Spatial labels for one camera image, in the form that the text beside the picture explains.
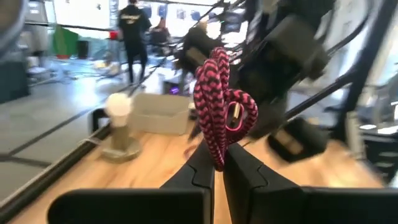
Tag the black speaker box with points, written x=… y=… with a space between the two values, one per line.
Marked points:
x=82 y=48

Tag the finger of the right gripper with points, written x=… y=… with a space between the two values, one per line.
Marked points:
x=267 y=121
x=196 y=132

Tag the red container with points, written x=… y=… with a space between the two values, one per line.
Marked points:
x=113 y=35

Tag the white plastic bin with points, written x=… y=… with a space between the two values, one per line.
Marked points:
x=158 y=115

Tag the bulb lamp with brass base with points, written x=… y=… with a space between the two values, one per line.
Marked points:
x=119 y=124

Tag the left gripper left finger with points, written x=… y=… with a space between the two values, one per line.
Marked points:
x=140 y=208

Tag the black table clamp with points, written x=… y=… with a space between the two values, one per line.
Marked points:
x=98 y=119

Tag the black pillar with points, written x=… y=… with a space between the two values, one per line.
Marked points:
x=367 y=46

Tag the green board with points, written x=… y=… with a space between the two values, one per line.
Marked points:
x=65 y=42

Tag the computer with purple light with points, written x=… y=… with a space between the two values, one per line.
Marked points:
x=174 y=88

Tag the black computer tower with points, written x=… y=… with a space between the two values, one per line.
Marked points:
x=12 y=81

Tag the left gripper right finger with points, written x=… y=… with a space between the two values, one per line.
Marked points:
x=280 y=208

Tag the person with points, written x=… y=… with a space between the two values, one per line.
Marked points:
x=160 y=34
x=133 y=37

